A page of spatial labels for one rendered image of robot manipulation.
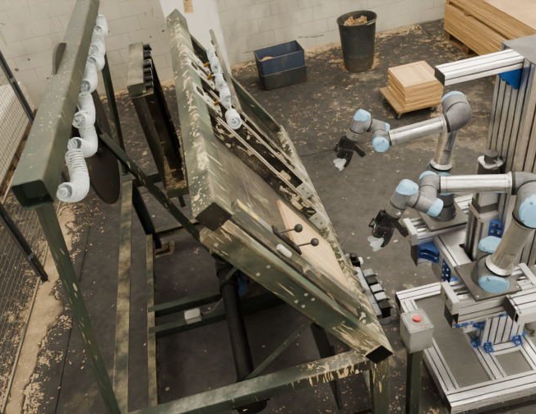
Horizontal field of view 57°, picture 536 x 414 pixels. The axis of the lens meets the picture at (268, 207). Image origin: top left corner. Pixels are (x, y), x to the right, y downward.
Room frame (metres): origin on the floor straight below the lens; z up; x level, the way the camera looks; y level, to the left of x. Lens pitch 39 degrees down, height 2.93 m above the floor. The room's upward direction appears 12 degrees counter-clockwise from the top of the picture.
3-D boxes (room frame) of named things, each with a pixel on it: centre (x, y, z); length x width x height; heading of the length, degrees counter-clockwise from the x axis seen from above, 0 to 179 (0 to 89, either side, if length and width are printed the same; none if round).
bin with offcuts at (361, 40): (6.20, -1.60, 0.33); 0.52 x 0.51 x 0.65; 2
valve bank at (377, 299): (1.84, -0.48, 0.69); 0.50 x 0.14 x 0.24; 4
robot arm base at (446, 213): (1.98, -0.94, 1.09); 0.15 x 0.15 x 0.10
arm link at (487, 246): (1.48, -0.95, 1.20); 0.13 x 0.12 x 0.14; 157
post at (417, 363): (1.40, -0.58, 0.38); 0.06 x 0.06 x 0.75; 4
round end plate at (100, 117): (2.25, 0.75, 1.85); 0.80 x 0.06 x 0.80; 4
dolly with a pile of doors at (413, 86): (4.91, -1.83, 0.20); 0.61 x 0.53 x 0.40; 2
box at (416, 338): (1.40, -0.58, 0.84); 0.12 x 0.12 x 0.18; 4
